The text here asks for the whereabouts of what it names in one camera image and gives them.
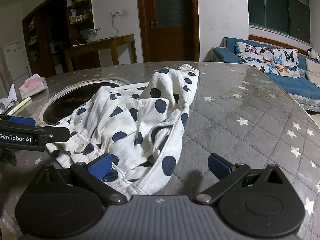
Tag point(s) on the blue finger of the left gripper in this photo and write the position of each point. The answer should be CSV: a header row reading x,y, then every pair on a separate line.
x,y
23,121

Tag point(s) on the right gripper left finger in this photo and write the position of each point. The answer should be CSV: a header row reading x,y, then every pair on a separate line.
x,y
89,176

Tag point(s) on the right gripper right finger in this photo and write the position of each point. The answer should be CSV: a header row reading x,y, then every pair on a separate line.
x,y
228,174

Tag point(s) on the white polka dot garment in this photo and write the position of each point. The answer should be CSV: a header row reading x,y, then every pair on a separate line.
x,y
140,126

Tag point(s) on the white marker pen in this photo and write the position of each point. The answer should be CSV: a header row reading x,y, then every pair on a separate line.
x,y
19,106

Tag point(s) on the crumpled white paper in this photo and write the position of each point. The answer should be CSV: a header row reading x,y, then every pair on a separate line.
x,y
9,101

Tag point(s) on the round induction cooktop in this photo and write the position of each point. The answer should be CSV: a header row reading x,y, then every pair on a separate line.
x,y
64,102

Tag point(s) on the pink tissue pack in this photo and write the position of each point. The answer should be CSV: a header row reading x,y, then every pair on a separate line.
x,y
33,85

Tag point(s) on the white refrigerator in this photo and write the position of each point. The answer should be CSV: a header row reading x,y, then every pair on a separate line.
x,y
15,62

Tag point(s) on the dark wooden shelf cabinet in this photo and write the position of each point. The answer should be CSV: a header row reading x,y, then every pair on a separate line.
x,y
52,29

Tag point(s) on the glass kettle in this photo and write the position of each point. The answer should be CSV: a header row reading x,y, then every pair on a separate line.
x,y
92,35

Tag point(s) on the blue sofa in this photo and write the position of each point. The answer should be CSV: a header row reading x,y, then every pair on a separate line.
x,y
305,92

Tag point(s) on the wooden side table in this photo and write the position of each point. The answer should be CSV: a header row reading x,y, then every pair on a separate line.
x,y
111,43

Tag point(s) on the butterfly print pillow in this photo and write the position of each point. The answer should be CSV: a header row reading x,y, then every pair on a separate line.
x,y
275,61

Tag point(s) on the beige cushion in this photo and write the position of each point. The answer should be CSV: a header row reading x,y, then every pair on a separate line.
x,y
313,71

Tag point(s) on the panda plush toy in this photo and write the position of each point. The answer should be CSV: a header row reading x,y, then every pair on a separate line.
x,y
313,54

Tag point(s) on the dark green window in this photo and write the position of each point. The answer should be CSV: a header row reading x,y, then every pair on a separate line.
x,y
290,17

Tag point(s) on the brown wooden door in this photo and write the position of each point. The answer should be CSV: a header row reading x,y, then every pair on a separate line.
x,y
169,30

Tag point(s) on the wall power socket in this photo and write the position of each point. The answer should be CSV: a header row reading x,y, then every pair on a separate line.
x,y
117,13

